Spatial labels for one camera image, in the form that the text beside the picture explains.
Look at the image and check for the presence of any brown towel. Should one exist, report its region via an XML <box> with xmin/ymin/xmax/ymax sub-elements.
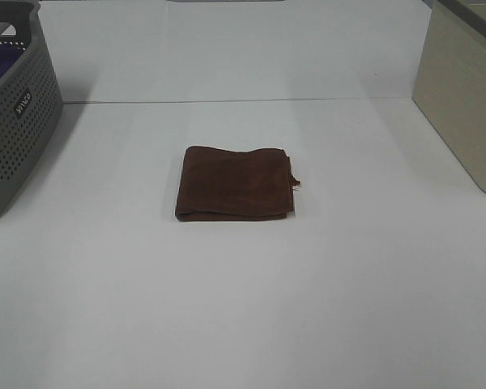
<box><xmin>175</xmin><ymin>146</ymin><xmax>301</xmax><ymax>222</ymax></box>

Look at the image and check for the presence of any grey perforated laundry basket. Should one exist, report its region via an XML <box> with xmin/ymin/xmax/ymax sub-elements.
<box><xmin>0</xmin><ymin>1</ymin><xmax>62</xmax><ymax>215</ymax></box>

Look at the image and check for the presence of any beige storage bin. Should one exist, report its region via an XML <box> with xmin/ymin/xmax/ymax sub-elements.
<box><xmin>412</xmin><ymin>1</ymin><xmax>486</xmax><ymax>193</ymax></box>

